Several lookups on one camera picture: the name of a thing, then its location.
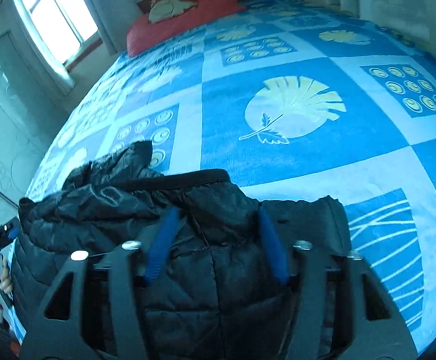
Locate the pale sheer curtain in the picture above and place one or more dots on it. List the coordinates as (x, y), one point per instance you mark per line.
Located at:
(49, 63)

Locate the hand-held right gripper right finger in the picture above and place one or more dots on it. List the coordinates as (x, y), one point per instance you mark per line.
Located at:
(274, 247)

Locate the bed with blue patterned sheet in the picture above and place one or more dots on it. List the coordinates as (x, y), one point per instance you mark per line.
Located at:
(315, 157)

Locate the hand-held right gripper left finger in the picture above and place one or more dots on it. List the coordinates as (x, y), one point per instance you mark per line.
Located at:
(161, 247)

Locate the black puffer jacket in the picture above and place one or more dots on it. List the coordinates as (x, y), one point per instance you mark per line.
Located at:
(210, 213)

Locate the window with wooden sill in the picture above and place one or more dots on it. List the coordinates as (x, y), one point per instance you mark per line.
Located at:
(53, 11)

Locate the long grey curtain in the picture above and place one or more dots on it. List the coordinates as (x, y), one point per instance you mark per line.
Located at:
(383, 0)

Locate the glass door wardrobe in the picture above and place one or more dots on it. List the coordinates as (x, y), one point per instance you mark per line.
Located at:
(0, 101)

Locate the cream printed cushion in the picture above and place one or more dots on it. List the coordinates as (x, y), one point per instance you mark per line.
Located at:
(169, 7)

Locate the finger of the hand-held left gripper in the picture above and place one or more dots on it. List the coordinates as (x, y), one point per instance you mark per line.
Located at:
(13, 232)

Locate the red pillow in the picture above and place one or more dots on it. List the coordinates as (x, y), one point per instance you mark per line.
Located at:
(188, 26)

